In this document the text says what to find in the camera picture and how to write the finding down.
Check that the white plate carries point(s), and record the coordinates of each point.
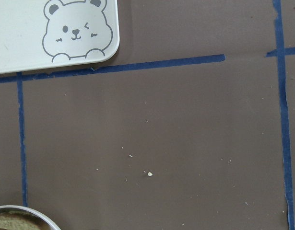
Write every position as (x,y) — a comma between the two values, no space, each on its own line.
(13,208)

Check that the cream bear tray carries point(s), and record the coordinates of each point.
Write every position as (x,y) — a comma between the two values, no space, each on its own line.
(42,34)

